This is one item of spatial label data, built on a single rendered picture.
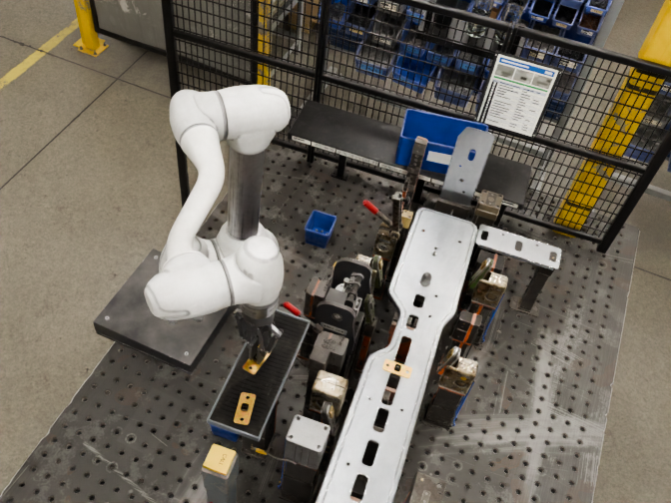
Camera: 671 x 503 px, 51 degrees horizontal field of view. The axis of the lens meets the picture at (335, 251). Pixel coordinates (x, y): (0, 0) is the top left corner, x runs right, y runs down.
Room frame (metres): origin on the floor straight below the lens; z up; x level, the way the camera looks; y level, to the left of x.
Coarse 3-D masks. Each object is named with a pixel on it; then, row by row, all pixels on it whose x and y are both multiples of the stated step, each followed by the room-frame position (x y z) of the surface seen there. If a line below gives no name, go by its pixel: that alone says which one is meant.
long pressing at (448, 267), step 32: (416, 224) 1.64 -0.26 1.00; (448, 224) 1.67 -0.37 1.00; (416, 256) 1.50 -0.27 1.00; (448, 256) 1.52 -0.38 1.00; (416, 288) 1.37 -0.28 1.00; (448, 288) 1.39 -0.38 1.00; (448, 320) 1.27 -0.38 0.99; (384, 352) 1.11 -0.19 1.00; (416, 352) 1.13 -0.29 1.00; (384, 384) 1.01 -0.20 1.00; (416, 384) 1.02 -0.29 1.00; (352, 416) 0.89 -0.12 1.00; (416, 416) 0.92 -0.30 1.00; (352, 448) 0.80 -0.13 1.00; (384, 448) 0.81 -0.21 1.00; (352, 480) 0.71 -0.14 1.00; (384, 480) 0.73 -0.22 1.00
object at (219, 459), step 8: (216, 448) 0.67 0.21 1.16; (224, 448) 0.68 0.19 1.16; (208, 456) 0.65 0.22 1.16; (216, 456) 0.65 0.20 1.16; (224, 456) 0.66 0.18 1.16; (232, 456) 0.66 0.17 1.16; (208, 464) 0.63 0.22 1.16; (216, 464) 0.63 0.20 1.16; (224, 464) 0.64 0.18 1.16; (224, 472) 0.62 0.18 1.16
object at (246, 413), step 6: (240, 396) 0.81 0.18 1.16; (246, 396) 0.82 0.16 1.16; (252, 396) 0.82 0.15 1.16; (240, 402) 0.80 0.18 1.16; (246, 402) 0.80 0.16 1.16; (252, 402) 0.80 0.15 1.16; (240, 408) 0.78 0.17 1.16; (246, 408) 0.78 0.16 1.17; (252, 408) 0.79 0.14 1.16; (240, 414) 0.77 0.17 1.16; (246, 414) 0.77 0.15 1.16; (234, 420) 0.75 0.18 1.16; (240, 420) 0.75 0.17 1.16; (246, 420) 0.75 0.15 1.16
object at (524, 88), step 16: (496, 64) 2.05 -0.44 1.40; (512, 64) 2.04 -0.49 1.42; (528, 64) 2.03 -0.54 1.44; (544, 64) 2.02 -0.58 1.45; (496, 80) 2.05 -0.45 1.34; (512, 80) 2.04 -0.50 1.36; (528, 80) 2.03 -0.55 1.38; (544, 80) 2.02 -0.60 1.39; (496, 96) 2.05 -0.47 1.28; (512, 96) 2.03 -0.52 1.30; (528, 96) 2.02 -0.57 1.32; (544, 96) 2.01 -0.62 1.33; (480, 112) 2.05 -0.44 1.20; (496, 112) 2.04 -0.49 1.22; (512, 112) 2.03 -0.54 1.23; (528, 112) 2.02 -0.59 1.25; (544, 112) 2.01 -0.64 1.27; (496, 128) 2.04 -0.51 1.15; (512, 128) 2.03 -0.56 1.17; (528, 128) 2.02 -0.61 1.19
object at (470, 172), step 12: (468, 132) 1.78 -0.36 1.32; (480, 132) 1.78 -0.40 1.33; (456, 144) 1.79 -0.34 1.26; (468, 144) 1.78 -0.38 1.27; (480, 144) 1.77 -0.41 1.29; (492, 144) 1.77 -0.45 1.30; (456, 156) 1.79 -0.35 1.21; (480, 156) 1.77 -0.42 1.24; (456, 168) 1.78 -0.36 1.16; (468, 168) 1.78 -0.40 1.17; (480, 168) 1.77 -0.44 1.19; (444, 180) 1.79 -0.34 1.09; (456, 180) 1.78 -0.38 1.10; (468, 180) 1.77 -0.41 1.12; (444, 192) 1.79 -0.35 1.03; (456, 192) 1.78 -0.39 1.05; (468, 192) 1.77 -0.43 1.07; (468, 204) 1.77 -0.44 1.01
